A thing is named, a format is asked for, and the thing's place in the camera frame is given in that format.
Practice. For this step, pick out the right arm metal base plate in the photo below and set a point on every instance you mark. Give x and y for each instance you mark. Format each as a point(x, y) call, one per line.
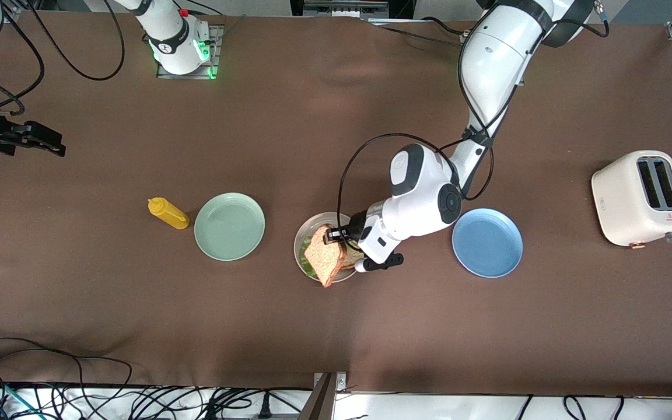
point(216, 58)

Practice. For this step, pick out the black equipment rack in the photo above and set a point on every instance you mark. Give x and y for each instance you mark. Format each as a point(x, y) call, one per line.
point(312, 7)

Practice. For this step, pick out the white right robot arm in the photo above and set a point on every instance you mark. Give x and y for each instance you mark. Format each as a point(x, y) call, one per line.
point(167, 35)

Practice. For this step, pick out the black power plug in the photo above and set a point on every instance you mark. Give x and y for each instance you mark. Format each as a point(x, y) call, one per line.
point(265, 408)

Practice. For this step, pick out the yellow squeeze bottle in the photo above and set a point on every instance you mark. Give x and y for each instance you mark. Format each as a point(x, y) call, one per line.
point(170, 214)

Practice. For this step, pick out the green lettuce leaf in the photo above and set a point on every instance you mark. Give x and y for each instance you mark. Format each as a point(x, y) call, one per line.
point(310, 269)

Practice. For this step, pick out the beige plate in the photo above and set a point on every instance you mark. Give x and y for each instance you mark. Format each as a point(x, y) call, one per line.
point(312, 224)

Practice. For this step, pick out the aluminium profile post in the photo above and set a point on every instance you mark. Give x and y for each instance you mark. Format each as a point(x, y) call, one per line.
point(319, 402)

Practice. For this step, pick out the brown bread slice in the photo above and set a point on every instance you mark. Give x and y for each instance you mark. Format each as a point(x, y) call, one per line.
point(324, 259)
point(352, 256)

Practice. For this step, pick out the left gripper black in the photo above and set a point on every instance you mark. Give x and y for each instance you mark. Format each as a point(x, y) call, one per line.
point(354, 228)

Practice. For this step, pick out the small metal bracket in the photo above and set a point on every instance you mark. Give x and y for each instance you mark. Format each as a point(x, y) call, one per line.
point(340, 382)

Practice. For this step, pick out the white toaster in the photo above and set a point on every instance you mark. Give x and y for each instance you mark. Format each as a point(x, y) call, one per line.
point(622, 204)

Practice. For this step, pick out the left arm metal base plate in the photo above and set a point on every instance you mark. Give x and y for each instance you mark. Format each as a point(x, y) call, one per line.
point(462, 38)

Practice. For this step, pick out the aluminium frame profile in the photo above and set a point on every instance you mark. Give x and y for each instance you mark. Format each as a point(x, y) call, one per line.
point(12, 10)

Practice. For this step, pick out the blue plate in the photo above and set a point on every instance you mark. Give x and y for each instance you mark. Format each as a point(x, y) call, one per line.
point(487, 242)

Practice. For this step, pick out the copper toaster lever knob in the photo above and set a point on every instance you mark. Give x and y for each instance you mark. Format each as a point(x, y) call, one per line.
point(637, 245)

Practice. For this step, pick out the mint green plate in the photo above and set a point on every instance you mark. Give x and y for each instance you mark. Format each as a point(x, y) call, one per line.
point(229, 226)

